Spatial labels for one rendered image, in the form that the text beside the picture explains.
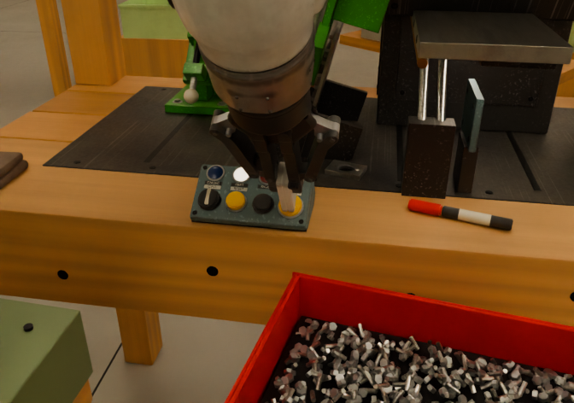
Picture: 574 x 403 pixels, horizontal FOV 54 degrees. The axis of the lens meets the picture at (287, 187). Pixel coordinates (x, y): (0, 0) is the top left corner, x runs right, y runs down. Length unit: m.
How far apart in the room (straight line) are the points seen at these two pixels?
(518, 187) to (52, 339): 0.64
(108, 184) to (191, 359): 1.07
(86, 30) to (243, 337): 1.06
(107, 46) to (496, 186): 0.91
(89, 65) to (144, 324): 0.77
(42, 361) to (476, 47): 0.53
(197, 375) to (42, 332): 1.26
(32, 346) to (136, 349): 1.28
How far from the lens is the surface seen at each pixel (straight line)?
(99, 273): 0.82
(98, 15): 1.36
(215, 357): 1.84
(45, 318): 0.57
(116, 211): 0.78
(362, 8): 0.84
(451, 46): 0.66
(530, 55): 0.67
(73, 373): 0.58
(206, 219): 0.71
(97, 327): 2.02
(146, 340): 1.78
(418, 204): 0.75
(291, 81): 0.44
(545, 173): 0.93
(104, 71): 1.39
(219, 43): 0.39
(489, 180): 0.88
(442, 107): 0.78
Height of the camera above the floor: 1.27
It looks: 27 degrees down
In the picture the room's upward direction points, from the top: straight up
